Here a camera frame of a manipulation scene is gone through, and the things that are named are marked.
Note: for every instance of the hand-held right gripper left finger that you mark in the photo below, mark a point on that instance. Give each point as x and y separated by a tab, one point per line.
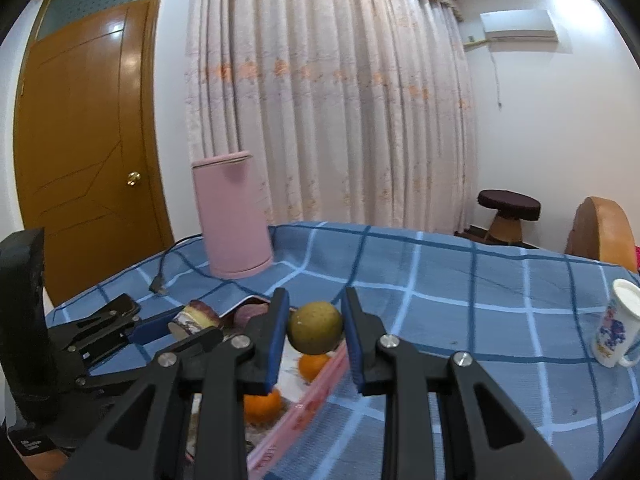
280	340

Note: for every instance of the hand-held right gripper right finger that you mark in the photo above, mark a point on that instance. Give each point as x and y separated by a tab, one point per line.
352	345

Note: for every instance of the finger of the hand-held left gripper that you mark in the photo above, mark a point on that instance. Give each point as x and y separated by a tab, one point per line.
195	341
150	330

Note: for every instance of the purple and cream round object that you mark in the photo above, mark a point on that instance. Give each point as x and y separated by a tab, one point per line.
192	322

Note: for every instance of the greenish-brown round fruit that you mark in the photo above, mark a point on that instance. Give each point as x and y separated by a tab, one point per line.
315	327

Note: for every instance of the small orange with stem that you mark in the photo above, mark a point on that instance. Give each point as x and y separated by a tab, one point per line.
314	366

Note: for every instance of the rectangular metal tin tray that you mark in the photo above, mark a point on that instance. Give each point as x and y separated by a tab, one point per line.
320	395

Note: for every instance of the large round orange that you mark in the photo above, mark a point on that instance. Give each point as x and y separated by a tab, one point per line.
262	406

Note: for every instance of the printed plastic package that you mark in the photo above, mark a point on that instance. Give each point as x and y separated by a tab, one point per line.
290	375

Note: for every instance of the dark purple round fruit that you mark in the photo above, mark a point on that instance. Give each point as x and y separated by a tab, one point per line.
250	316

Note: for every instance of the blue checked tablecloth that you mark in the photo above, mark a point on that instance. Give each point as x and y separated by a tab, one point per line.
450	285

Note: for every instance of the pink electric kettle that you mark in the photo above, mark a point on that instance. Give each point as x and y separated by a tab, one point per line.
232	220

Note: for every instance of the brass door knob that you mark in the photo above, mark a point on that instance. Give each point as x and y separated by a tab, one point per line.
133	178

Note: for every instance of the brown wooden door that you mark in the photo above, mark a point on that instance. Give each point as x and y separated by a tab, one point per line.
85	135

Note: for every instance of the dark round stool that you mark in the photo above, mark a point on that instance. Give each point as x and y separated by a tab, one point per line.
509	210

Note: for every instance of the pale floral curtain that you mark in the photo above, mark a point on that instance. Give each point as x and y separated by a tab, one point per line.
325	85

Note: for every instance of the white floral mug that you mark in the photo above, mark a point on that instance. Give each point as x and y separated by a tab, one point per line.
615	330

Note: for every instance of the wooden chair back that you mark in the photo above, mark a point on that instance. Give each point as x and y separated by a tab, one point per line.
600	232

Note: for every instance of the white wall air conditioner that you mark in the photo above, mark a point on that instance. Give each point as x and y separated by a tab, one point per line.
520	25

